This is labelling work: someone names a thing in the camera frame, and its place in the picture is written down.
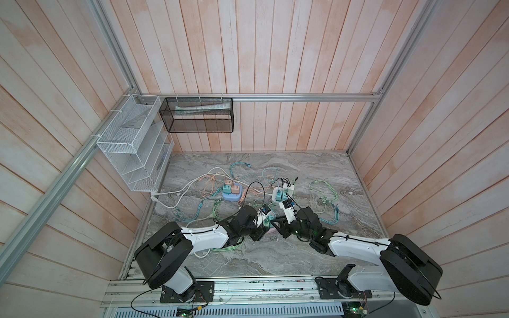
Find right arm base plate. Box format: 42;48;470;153
314;276;372;299

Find light green cable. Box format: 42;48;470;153
210;198;243;253

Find teal chargers on white strip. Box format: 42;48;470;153
275;189;288;202

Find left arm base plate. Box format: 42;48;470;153
160;281;215;304

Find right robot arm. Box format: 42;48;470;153
271;207;444;306

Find black mesh basket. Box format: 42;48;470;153
159;97;235;134

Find white wire mesh shelf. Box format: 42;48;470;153
98;95;174;193

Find teal cable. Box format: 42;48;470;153
228;162;253;182

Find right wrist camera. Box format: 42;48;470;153
279;199;296;223

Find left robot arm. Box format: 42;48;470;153
134;205;271;295

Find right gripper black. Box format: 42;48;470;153
270;213;312;241

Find blue power strip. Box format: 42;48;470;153
222;180;243;201

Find white power strip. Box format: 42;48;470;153
271;183;295;204

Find green cable bundle right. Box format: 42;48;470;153
309;179;341;225

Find white power cord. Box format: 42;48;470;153
150;166;227;209

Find orange pink cable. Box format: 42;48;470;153
196;174;275;197

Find aluminium frame rail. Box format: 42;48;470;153
156;93;381;103

